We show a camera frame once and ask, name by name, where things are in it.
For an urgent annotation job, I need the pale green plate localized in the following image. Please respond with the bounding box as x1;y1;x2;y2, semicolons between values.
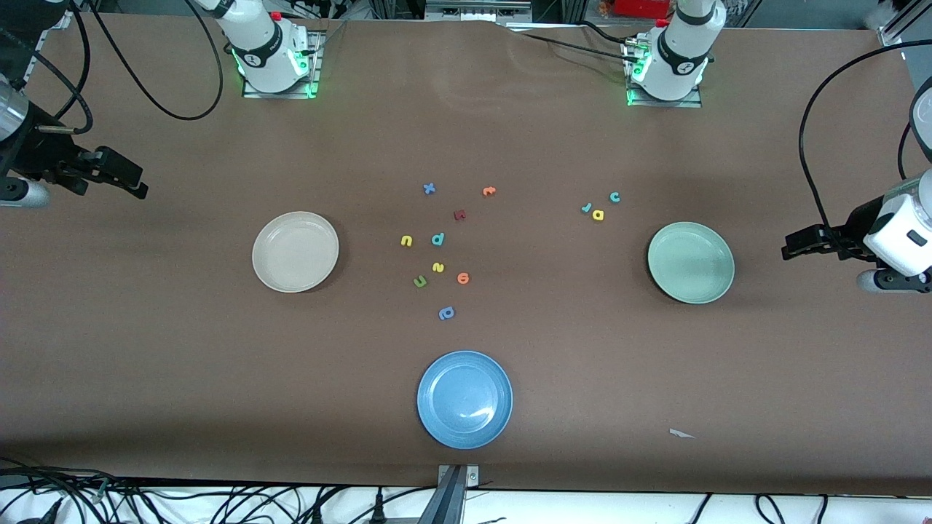
647;221;735;304

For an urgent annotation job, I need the beige brown plate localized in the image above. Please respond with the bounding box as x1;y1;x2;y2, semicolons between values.
252;211;340;293

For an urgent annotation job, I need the brown table cover sheet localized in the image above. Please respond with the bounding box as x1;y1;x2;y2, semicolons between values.
0;11;932;497

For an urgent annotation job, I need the red box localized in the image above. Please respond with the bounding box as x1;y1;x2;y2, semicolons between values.
614;0;672;20

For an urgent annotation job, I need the blue plate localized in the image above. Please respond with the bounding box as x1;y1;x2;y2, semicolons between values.
416;350;514;450

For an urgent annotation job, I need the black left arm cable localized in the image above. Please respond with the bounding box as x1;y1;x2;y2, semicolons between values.
799;40;932;241

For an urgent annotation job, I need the aluminium frame profile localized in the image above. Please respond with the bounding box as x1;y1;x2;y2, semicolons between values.
25;7;74;82
877;0;932;50

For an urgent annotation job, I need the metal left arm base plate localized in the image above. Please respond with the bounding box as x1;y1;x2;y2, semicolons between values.
625;40;703;108

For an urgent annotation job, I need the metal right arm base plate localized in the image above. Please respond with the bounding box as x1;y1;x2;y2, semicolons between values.
242;33;323;99

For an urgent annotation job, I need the black cable on table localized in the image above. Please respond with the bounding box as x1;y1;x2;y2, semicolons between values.
510;28;636;59
579;20;660;43

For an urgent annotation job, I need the grey metal frame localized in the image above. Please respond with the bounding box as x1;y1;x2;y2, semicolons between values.
424;0;534;24

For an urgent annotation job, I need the dark camera mount pole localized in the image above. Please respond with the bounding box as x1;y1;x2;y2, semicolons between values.
419;466;467;524

